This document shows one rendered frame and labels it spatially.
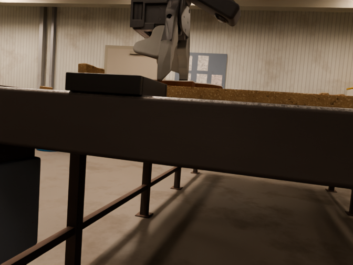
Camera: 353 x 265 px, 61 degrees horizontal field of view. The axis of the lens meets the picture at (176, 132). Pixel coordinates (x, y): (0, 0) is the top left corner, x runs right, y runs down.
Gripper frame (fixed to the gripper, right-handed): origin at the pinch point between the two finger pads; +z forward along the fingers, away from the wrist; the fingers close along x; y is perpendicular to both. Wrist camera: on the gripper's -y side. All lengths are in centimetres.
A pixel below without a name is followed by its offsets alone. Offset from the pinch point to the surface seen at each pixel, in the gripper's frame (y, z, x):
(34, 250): 71, 66, -59
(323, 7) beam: -123, -179, -489
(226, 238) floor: -5, 94, -169
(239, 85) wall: 3, -55, -560
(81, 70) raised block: 12.3, -1.2, 8.2
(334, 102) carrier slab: -21.2, 1.7, 9.4
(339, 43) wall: -173, -141, -570
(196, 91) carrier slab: -4.9, 1.1, 9.4
